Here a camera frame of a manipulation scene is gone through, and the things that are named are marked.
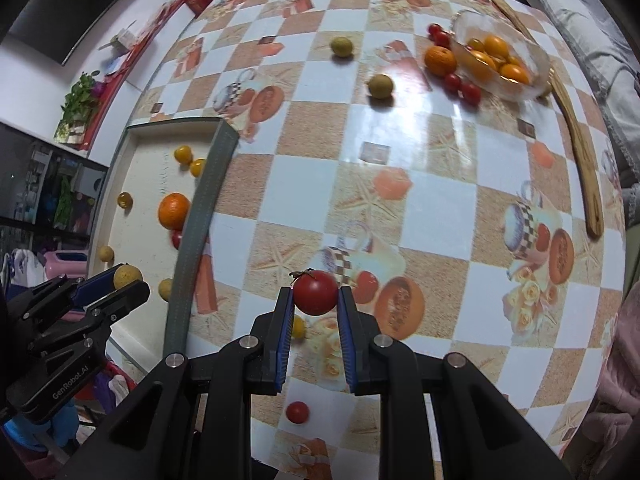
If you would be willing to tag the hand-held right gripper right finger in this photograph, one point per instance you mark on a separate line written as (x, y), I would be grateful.
(346, 340)

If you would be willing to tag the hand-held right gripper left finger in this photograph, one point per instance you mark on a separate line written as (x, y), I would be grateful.
(285, 340)

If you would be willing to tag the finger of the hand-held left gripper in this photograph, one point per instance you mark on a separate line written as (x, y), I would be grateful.
(125, 300)
(97, 281)

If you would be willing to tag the longan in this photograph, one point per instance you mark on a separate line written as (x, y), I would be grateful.
(380, 85)
(127, 276)
(104, 253)
(165, 288)

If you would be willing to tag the red cherry tomato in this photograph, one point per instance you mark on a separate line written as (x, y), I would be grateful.
(470, 93)
(452, 81)
(176, 239)
(442, 37)
(315, 292)
(434, 28)
(297, 411)

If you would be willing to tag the white tray grey rim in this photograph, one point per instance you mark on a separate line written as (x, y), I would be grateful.
(145, 175)

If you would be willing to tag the pink plastic container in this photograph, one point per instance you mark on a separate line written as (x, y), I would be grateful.
(65, 260)

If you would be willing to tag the blue plastic object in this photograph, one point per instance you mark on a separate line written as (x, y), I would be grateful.
(35, 435)

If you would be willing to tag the dark glass cabinet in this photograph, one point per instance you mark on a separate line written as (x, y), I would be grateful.
(45, 185)

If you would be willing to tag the checkered printed tablecloth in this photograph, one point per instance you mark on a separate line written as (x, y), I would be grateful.
(425, 200)

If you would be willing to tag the green potted plant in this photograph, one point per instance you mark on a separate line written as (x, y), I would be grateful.
(77, 105)

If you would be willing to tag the small white box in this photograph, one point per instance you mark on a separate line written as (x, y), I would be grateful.
(122, 37)

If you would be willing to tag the pink fleece cloth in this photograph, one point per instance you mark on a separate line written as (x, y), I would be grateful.
(617, 385)

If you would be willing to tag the black screen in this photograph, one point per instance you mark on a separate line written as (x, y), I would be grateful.
(75, 5)

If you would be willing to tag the green fruit upper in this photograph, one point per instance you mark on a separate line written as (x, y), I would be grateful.
(342, 46)

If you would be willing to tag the wooden spatula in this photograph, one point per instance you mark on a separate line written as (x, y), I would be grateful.
(582, 160)

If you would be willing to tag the glass bowl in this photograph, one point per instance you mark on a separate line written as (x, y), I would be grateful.
(530, 55)

